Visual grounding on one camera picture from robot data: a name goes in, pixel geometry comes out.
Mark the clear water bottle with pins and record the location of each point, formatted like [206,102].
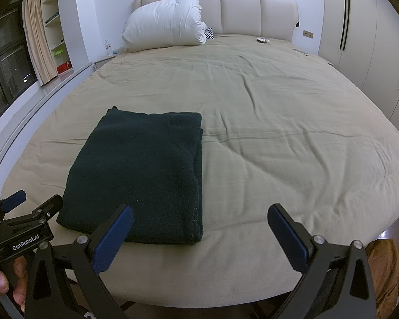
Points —
[108,47]

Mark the green shelf item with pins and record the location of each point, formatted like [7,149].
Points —
[59,52]

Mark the white pillow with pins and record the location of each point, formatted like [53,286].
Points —
[166,23]

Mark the white remote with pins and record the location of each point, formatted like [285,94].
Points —
[301,51]

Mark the dark window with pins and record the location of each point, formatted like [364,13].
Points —
[10,59]

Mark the wall socket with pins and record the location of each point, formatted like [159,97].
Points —
[308,34]

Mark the red box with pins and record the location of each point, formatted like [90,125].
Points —
[63,68]

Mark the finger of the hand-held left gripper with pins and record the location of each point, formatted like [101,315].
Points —
[15,199]
[48,207]

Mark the black white striped cloth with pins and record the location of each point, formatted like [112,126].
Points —
[209,34]

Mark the dark green sweater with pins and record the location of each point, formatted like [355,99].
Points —
[136,172]

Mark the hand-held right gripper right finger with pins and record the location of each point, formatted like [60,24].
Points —
[287,239]

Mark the white wall shelf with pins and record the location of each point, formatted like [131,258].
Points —
[55,23]

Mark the bed with beige cover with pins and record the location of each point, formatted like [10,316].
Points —
[269,123]

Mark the white wardrobe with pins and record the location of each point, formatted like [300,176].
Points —
[362,33]

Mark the beige padded headboard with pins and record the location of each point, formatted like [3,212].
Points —
[246,13]

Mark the person's left hand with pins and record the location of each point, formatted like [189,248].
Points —
[5,280]

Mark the small white item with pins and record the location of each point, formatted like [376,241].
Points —
[262,41]

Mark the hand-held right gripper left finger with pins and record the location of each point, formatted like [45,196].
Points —
[114,239]

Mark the beige curtain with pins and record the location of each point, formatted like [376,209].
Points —
[40,36]

